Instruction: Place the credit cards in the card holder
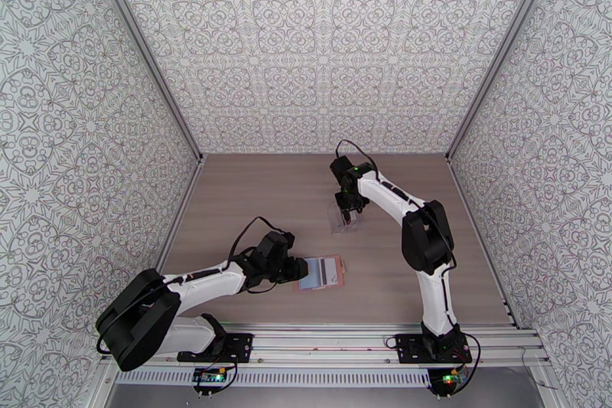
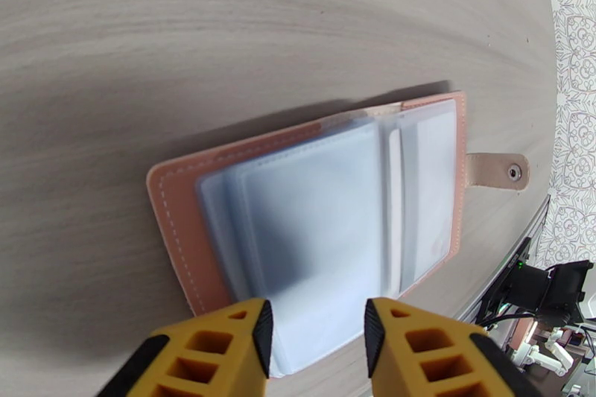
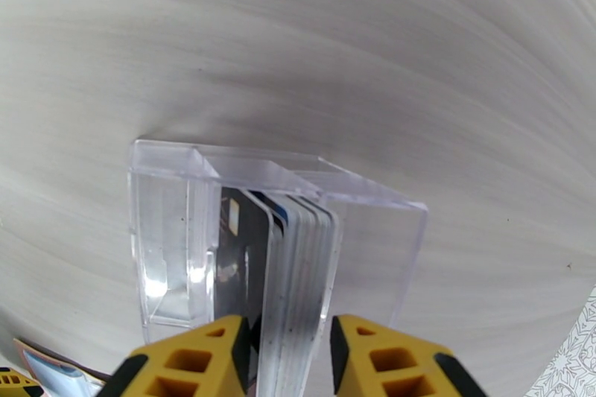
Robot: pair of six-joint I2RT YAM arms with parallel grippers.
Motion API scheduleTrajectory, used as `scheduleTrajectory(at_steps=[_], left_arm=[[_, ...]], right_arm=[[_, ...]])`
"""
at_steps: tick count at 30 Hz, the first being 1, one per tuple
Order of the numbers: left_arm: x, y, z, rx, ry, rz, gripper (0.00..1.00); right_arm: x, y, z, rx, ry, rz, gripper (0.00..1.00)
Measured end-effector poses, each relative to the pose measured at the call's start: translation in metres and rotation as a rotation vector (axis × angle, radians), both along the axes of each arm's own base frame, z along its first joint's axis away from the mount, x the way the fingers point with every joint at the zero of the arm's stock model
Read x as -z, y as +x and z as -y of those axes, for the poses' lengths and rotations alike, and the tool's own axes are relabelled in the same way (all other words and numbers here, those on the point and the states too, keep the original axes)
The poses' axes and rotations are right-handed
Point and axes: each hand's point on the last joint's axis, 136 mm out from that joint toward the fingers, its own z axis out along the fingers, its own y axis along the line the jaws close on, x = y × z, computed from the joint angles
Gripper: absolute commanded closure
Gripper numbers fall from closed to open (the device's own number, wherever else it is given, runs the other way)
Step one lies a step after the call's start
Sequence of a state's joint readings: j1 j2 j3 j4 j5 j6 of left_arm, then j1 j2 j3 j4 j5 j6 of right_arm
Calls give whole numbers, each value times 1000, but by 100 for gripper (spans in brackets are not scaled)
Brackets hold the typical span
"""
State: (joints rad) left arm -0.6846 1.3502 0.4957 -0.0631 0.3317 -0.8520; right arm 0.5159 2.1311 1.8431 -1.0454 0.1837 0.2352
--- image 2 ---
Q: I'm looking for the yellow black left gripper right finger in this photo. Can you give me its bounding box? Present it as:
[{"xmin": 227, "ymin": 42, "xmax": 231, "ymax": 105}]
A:
[{"xmin": 364, "ymin": 296, "xmax": 520, "ymax": 397}]

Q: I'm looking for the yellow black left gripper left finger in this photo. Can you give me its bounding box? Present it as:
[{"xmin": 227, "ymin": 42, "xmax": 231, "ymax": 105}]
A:
[{"xmin": 95, "ymin": 297, "xmax": 274, "ymax": 397}]

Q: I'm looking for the pink card holder wallet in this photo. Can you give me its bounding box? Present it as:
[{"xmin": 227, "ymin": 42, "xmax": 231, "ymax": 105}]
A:
[{"xmin": 145, "ymin": 89, "xmax": 531, "ymax": 381}]

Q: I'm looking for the white background machine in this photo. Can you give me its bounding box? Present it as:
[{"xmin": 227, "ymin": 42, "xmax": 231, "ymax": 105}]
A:
[{"xmin": 510, "ymin": 328, "xmax": 596, "ymax": 397}]

